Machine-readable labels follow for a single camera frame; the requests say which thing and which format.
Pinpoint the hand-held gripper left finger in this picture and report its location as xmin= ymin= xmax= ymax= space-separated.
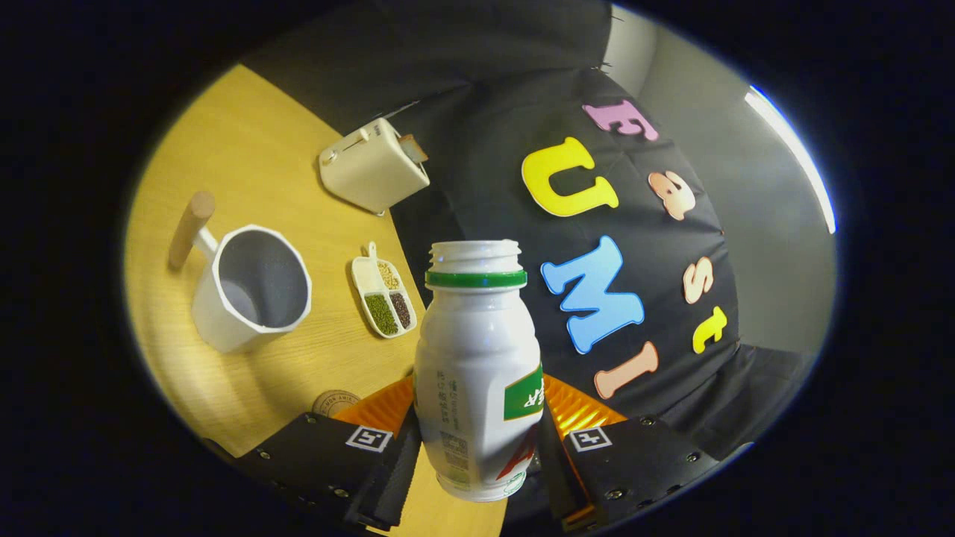
xmin=205 ymin=375 xmax=425 ymax=532

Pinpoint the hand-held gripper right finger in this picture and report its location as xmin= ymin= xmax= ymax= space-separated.
xmin=539 ymin=373 xmax=754 ymax=532

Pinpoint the round cork coaster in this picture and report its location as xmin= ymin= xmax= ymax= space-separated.
xmin=312 ymin=389 xmax=362 ymax=418

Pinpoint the white juice bottle green label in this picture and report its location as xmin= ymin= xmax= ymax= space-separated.
xmin=413 ymin=239 xmax=545 ymax=503

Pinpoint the white cup with wooden handle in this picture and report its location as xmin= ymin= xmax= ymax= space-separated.
xmin=168 ymin=191 xmax=313 ymax=354

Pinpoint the white divided dish with beans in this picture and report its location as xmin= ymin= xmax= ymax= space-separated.
xmin=351 ymin=242 xmax=418 ymax=339

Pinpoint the cream toaster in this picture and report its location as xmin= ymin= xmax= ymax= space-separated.
xmin=319 ymin=118 xmax=431 ymax=216

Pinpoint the wooden table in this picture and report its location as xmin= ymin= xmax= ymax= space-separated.
xmin=123 ymin=63 xmax=508 ymax=537

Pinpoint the black backdrop cloth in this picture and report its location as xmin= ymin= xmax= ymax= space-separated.
xmin=239 ymin=0 xmax=818 ymax=459

